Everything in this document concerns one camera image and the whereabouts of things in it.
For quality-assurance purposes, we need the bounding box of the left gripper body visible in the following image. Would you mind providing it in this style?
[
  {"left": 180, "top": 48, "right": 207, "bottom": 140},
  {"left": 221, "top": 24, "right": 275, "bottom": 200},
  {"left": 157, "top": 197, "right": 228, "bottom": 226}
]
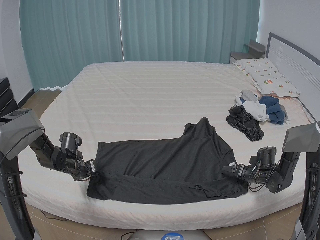
[{"left": 80, "top": 159, "right": 97, "bottom": 179}]

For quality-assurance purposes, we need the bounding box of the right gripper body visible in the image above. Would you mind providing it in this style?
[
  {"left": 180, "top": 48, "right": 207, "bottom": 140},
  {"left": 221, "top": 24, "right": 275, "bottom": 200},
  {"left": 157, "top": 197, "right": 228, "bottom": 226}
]
[{"left": 236, "top": 164, "right": 250, "bottom": 182}]

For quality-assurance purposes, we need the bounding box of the black T-shirt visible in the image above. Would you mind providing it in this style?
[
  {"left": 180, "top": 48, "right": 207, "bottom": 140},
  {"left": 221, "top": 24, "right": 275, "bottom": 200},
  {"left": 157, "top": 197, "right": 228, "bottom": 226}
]
[{"left": 86, "top": 117, "right": 248, "bottom": 200}]

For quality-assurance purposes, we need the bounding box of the pile of clothes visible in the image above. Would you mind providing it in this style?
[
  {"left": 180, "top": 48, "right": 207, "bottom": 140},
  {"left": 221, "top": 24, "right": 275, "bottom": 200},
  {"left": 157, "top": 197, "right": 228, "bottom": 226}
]
[{"left": 226, "top": 89, "right": 290, "bottom": 142}]

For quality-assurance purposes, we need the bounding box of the bed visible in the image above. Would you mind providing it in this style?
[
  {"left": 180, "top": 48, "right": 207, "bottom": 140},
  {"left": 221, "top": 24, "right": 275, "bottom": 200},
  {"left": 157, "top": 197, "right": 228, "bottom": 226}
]
[{"left": 19, "top": 32, "right": 320, "bottom": 231}]

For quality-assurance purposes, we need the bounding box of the white printed pillow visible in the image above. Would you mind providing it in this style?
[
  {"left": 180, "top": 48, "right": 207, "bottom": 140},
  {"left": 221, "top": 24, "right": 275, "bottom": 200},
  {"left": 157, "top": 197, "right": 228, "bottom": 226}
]
[{"left": 231, "top": 58, "right": 300, "bottom": 98}]

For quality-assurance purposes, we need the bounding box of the black chest of drawers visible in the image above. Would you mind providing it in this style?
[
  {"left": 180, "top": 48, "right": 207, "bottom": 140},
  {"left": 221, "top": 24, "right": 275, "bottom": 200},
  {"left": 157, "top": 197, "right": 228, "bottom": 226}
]
[{"left": 0, "top": 77, "right": 18, "bottom": 116}]

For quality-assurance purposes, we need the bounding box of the grey bedside table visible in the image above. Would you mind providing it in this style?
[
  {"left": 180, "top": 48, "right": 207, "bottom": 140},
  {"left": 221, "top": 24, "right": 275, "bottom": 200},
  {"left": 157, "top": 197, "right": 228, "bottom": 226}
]
[{"left": 230, "top": 39, "right": 265, "bottom": 64}]

